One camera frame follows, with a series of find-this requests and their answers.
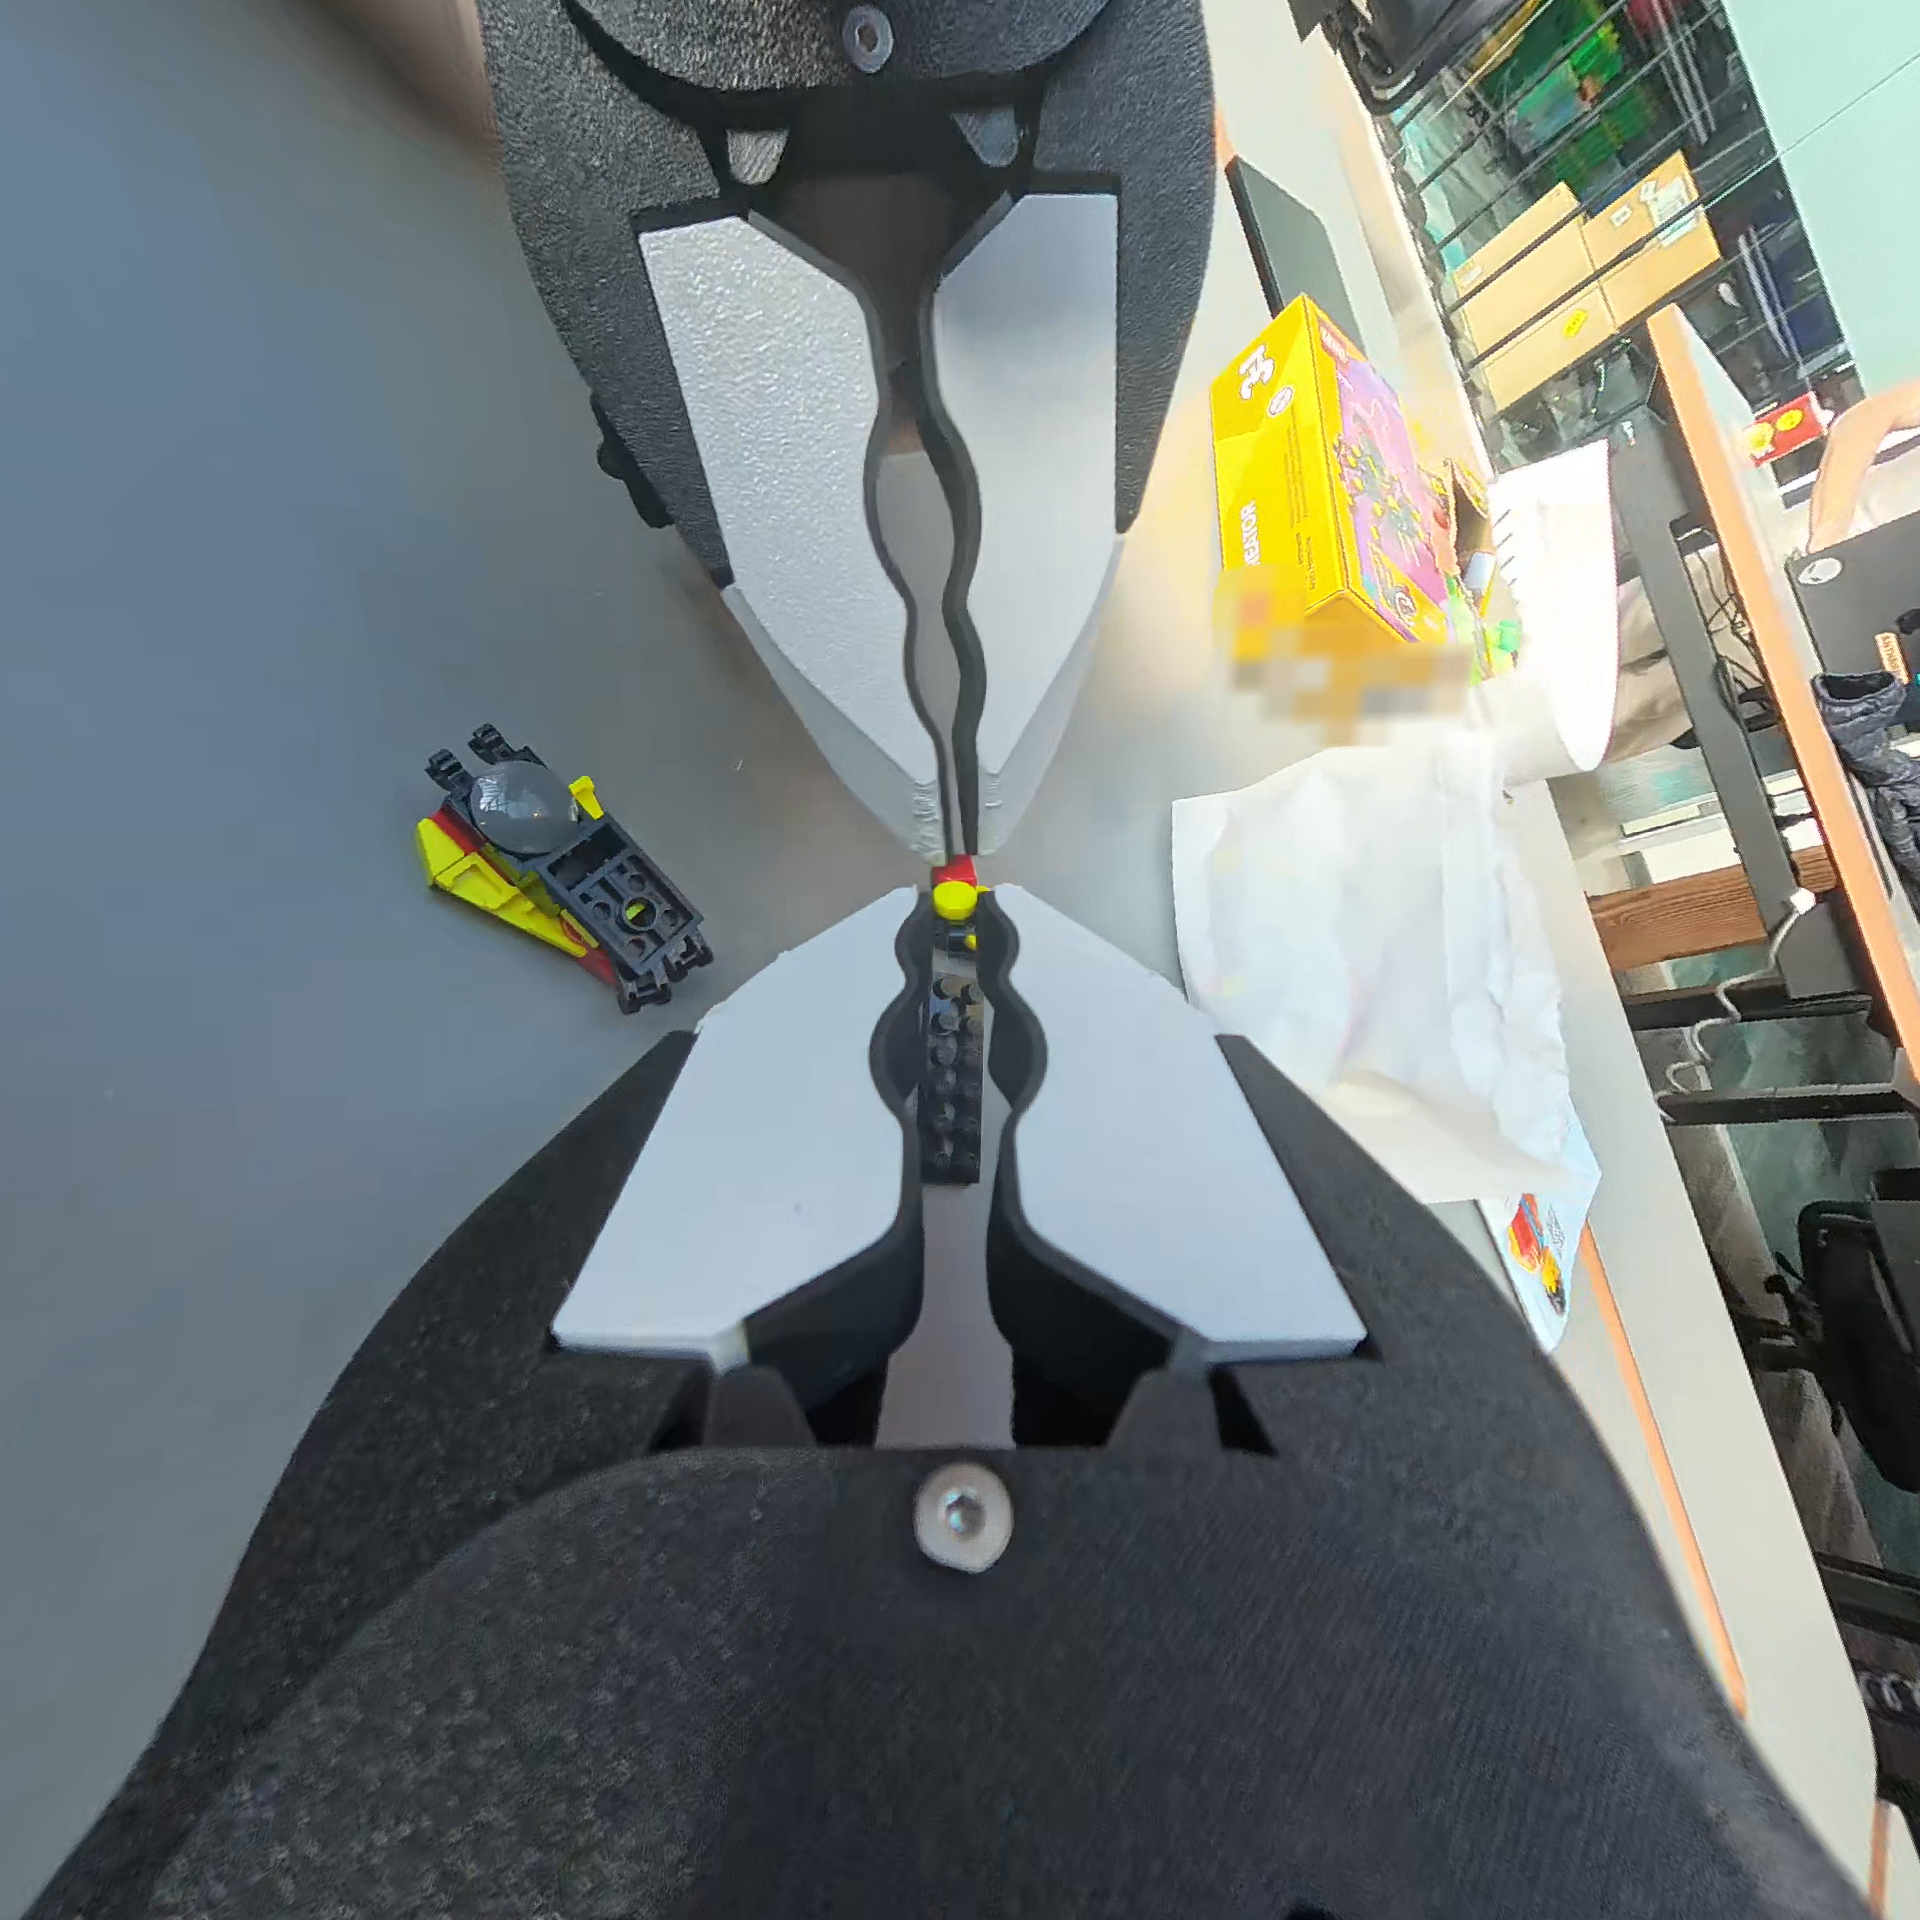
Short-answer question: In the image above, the torn printed white paper bag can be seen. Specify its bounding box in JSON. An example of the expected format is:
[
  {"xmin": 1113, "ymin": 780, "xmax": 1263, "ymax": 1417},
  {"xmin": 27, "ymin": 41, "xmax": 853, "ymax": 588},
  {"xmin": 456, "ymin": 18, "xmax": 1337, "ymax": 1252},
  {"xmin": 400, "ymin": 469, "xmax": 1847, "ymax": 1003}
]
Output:
[{"xmin": 1169, "ymin": 446, "xmax": 1645, "ymax": 1210}]

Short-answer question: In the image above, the white blue instruction leaflet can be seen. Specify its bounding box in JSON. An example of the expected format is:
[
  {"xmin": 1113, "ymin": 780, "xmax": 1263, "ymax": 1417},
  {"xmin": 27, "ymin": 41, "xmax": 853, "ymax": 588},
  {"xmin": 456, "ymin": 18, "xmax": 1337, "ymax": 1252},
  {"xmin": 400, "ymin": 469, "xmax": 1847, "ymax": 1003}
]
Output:
[{"xmin": 1486, "ymin": 1127, "xmax": 1606, "ymax": 1354}]

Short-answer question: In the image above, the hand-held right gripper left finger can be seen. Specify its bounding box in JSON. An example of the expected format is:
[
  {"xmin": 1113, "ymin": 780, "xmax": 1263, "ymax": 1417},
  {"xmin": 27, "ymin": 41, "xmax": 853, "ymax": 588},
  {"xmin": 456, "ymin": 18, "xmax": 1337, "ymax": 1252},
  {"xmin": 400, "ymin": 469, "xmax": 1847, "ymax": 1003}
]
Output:
[{"xmin": 555, "ymin": 889, "xmax": 942, "ymax": 1357}]

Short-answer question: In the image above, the colourful cardboard lego box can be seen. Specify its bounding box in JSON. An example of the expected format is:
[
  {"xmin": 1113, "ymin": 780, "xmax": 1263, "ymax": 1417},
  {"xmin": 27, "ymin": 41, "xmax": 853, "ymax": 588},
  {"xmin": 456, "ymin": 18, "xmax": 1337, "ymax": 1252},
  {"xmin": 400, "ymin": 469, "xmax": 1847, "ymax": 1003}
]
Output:
[{"xmin": 1209, "ymin": 295, "xmax": 1502, "ymax": 677}]

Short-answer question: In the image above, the black red yellow lego build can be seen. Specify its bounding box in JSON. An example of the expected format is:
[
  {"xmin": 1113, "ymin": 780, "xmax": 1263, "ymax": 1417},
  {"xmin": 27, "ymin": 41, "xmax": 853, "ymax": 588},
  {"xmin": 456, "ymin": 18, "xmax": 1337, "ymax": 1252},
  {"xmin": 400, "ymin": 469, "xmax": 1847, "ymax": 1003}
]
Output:
[{"xmin": 416, "ymin": 724, "xmax": 715, "ymax": 1018}]

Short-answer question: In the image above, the wood edged desk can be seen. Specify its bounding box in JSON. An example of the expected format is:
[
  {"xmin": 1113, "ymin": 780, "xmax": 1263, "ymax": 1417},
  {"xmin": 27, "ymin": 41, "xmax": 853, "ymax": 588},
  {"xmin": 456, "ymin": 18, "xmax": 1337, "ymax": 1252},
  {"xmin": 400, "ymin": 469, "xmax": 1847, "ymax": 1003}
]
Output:
[{"xmin": 1637, "ymin": 302, "xmax": 1920, "ymax": 1082}]

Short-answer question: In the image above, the dark blue jacket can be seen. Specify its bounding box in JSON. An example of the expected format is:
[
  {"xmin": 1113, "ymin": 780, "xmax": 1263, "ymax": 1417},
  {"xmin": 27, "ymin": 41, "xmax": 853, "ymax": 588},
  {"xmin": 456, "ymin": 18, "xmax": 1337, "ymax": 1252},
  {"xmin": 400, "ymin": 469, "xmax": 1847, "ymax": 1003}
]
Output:
[{"xmin": 1809, "ymin": 668, "xmax": 1920, "ymax": 874}]

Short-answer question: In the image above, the long black studded lego strip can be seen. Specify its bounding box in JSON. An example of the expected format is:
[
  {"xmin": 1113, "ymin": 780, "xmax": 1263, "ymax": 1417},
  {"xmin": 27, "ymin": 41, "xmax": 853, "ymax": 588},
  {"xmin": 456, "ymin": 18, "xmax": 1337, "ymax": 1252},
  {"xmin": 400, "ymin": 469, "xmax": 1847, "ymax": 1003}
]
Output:
[{"xmin": 919, "ymin": 925, "xmax": 995, "ymax": 1186}]

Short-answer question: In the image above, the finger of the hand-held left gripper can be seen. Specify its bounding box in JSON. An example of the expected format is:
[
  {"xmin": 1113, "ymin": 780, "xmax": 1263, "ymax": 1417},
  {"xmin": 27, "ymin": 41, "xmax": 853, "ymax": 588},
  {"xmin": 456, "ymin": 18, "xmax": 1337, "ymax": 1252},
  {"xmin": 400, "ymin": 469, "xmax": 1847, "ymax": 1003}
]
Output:
[
  {"xmin": 638, "ymin": 210, "xmax": 959, "ymax": 857},
  {"xmin": 931, "ymin": 189, "xmax": 1134, "ymax": 849}
]

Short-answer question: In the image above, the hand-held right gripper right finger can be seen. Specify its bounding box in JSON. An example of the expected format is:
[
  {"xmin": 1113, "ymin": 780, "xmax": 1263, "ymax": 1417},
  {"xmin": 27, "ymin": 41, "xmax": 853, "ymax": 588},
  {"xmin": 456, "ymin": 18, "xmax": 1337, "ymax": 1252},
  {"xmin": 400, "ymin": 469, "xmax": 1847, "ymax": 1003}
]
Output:
[{"xmin": 977, "ymin": 882, "xmax": 1369, "ymax": 1366}]

